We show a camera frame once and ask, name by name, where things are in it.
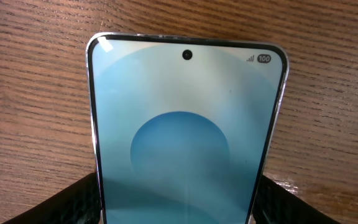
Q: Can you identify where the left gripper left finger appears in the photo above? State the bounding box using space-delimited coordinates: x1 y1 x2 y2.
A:
4 172 101 224

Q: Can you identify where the blue screen Galaxy smartphone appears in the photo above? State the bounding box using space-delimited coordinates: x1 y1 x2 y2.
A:
85 32 289 223

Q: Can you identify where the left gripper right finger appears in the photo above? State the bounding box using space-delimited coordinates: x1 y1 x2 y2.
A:
252 175 339 224

